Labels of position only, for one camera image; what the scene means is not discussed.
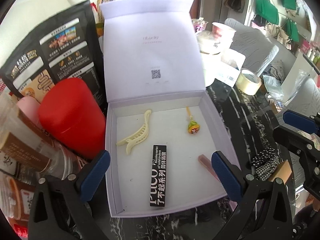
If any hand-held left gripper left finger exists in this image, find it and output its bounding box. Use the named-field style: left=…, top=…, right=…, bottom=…
left=27, top=150, right=111, bottom=240

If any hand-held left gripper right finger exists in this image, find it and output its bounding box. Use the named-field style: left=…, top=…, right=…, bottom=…
left=211, top=151, right=294, bottom=240

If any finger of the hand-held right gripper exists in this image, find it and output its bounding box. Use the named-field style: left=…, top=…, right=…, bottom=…
left=282, top=109, right=320, bottom=137
left=272, top=126, right=320, bottom=160

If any pink long stick box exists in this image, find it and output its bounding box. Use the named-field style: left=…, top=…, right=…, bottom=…
left=198, top=154, right=222, bottom=182

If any gold box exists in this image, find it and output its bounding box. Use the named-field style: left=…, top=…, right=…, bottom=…
left=267, top=160, right=292, bottom=183

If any black polka-dot scrunchie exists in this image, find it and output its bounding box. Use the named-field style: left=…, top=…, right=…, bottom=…
left=251, top=148, right=277, bottom=167

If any black white houndstooth scrunchie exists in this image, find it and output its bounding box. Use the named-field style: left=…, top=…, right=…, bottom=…
left=254, top=161, right=278, bottom=180

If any cream hair claw clip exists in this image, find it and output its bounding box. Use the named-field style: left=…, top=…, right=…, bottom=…
left=116, top=109, right=152, bottom=155

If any green lollipop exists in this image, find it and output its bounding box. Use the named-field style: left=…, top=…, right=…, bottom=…
left=185, top=106, right=200, bottom=134

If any black printed long box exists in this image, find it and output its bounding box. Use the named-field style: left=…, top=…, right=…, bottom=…
left=149, top=144, right=168, bottom=208

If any white gift box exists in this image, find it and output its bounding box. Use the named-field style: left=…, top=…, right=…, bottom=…
left=99, top=0, right=242, bottom=218

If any grey covered chair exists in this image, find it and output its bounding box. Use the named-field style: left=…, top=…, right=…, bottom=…
left=285, top=77, right=320, bottom=113
left=224, top=18, right=280, bottom=77

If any clear plastic bag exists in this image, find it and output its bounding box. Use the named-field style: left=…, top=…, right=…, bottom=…
left=261, top=75, right=284, bottom=100

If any red round canister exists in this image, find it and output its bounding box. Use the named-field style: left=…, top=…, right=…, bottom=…
left=38, top=77, right=107, bottom=162

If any beige packing tape roll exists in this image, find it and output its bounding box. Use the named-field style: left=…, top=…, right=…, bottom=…
left=236, top=69, right=262, bottom=95

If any orange sauce jar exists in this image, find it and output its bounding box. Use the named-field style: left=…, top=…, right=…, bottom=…
left=0, top=155, right=42, bottom=228

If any clear jar brown label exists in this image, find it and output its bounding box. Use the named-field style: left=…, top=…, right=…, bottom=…
left=0, top=90, right=88, bottom=180

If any white tissue box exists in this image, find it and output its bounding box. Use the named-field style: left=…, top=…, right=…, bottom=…
left=216, top=49, right=247, bottom=87

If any pink bottle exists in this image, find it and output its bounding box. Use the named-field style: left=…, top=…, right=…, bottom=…
left=16, top=96, right=42, bottom=128

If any white mini cooker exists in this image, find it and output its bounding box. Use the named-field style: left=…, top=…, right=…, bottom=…
left=196, top=31, right=232, bottom=55

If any pink paper cup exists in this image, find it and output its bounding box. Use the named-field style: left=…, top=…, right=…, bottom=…
left=212, top=22, right=237, bottom=40

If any black printed snack bag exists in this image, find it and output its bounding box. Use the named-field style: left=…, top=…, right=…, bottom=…
left=0, top=0, right=105, bottom=108

